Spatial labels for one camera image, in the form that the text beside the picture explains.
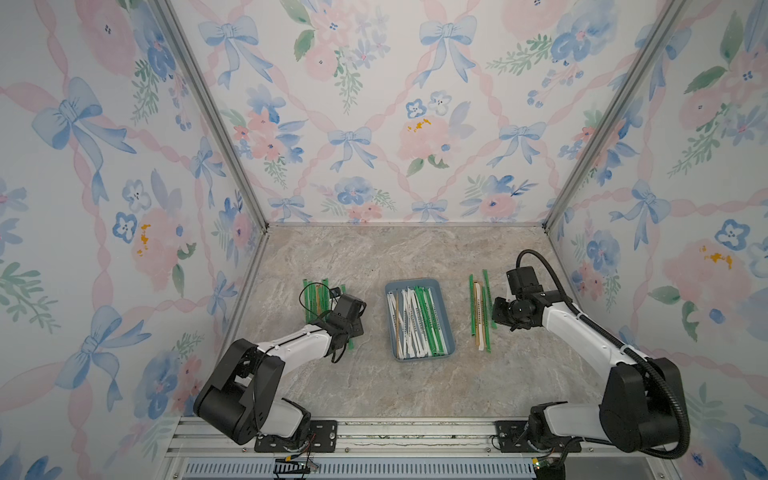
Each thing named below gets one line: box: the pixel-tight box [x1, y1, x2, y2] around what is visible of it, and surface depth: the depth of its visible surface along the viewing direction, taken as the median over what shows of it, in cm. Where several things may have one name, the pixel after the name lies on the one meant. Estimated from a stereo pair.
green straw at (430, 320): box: [414, 286, 445, 357], surface depth 94 cm
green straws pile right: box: [469, 274, 476, 337], surface depth 100 cm
